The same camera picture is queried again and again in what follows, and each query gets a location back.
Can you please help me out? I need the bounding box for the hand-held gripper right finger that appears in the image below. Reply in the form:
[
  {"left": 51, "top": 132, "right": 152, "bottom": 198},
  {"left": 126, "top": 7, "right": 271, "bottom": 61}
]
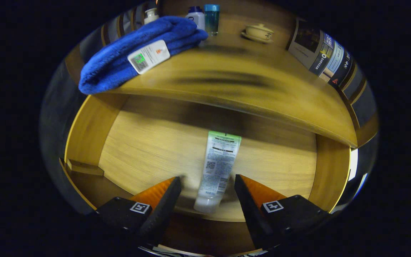
[{"left": 234, "top": 174, "right": 331, "bottom": 250}]

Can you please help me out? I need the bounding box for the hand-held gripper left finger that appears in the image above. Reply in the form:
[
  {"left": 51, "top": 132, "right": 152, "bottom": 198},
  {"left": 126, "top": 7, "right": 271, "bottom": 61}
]
[{"left": 95, "top": 176, "right": 182, "bottom": 247}]

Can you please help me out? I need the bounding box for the white pump bottle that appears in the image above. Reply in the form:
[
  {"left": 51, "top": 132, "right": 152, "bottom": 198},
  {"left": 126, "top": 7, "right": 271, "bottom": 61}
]
[{"left": 144, "top": 8, "right": 159, "bottom": 25}]

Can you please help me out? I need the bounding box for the black spine book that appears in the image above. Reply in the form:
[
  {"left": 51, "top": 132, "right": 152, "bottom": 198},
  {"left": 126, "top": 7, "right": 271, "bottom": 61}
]
[{"left": 330, "top": 50, "right": 353, "bottom": 86}]

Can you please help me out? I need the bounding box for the wooden countertop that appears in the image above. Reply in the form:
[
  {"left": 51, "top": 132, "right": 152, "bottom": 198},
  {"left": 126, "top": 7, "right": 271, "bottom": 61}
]
[{"left": 65, "top": 14, "right": 359, "bottom": 148}]

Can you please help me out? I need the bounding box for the wooden drawer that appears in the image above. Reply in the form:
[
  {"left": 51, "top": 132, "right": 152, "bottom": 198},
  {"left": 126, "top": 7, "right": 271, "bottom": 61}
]
[{"left": 59, "top": 94, "right": 352, "bottom": 250}]

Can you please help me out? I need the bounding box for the beige lidded teacup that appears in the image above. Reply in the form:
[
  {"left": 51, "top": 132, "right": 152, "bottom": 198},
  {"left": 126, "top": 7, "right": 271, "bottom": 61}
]
[{"left": 241, "top": 23, "right": 274, "bottom": 44}]

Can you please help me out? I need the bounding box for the teal bottle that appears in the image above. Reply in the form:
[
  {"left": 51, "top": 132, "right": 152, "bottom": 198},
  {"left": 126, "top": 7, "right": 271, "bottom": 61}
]
[{"left": 204, "top": 4, "right": 220, "bottom": 36}]

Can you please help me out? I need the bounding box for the white green tube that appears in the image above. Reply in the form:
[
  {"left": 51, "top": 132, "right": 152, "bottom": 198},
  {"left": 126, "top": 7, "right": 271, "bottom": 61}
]
[{"left": 194, "top": 131, "right": 242, "bottom": 214}]

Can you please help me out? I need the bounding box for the white bottle blue cap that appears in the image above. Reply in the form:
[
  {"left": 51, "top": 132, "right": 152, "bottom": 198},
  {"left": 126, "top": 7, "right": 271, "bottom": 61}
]
[{"left": 186, "top": 6, "right": 206, "bottom": 31}]

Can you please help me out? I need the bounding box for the blue towel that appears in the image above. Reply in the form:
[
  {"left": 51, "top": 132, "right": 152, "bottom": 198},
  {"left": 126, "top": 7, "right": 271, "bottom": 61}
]
[{"left": 78, "top": 16, "right": 209, "bottom": 95}]

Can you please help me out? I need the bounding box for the pale spine book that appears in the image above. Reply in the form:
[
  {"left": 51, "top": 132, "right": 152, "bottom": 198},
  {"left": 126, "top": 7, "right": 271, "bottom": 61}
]
[{"left": 321, "top": 41, "right": 345, "bottom": 81}]

